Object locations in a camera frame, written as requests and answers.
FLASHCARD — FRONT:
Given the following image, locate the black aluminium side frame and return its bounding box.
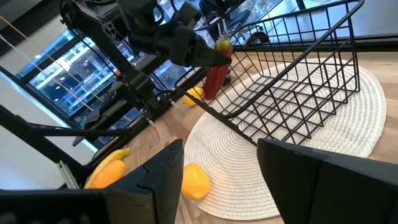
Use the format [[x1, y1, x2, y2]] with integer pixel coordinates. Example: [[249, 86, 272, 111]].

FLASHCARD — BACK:
[[0, 104, 150, 190]]

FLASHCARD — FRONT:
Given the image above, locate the yellow cord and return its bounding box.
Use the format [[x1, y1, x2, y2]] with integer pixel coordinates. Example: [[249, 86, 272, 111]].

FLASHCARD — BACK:
[[0, 34, 95, 112], [0, 14, 104, 104]]

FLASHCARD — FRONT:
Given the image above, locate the orange-yellow mango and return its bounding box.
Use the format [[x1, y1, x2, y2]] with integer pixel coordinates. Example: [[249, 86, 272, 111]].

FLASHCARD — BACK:
[[88, 159, 126, 190]]

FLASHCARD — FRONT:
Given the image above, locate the yellow-orange round fruit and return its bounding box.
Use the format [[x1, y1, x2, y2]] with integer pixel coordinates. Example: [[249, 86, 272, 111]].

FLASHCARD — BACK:
[[181, 162, 211, 201]]

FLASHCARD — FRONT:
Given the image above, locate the black office chair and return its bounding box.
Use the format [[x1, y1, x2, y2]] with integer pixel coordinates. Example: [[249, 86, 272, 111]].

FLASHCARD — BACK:
[[226, 8, 271, 46]]

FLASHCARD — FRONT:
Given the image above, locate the silver aluminium bracket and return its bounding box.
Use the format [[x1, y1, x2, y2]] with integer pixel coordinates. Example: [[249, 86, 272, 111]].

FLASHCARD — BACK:
[[57, 161, 81, 190]]

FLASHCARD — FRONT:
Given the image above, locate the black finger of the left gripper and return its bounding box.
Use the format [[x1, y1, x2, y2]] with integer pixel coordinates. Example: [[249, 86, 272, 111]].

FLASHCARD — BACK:
[[194, 42, 233, 67]]

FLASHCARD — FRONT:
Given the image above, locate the black wire basket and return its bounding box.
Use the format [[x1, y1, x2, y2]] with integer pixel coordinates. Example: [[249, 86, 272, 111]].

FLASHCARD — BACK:
[[174, 0, 365, 147]]

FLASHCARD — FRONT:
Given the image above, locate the white round woven placemat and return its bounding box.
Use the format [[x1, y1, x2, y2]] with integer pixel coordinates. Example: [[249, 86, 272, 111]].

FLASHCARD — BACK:
[[183, 57, 387, 221]]

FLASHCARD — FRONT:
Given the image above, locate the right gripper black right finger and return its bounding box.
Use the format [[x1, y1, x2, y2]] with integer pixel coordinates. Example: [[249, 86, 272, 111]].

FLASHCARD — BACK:
[[256, 138, 398, 224]]

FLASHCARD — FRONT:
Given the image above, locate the yellow lemon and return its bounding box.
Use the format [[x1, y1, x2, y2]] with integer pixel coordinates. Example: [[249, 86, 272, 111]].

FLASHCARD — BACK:
[[182, 86, 205, 107]]

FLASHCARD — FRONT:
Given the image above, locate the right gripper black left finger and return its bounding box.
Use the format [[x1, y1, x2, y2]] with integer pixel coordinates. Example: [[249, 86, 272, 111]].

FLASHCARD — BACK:
[[0, 139, 185, 224]]

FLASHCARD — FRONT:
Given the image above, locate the yellow banana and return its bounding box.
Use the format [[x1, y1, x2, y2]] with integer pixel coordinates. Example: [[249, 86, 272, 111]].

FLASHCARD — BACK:
[[84, 147, 132, 189]]

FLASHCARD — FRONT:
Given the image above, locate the large glass window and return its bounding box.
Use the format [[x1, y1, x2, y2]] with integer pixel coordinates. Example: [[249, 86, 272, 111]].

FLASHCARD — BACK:
[[15, 27, 200, 150]]

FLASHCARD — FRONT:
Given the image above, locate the dark red pepper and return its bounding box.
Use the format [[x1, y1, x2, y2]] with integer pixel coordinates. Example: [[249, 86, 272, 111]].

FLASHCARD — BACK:
[[203, 37, 234, 101]]

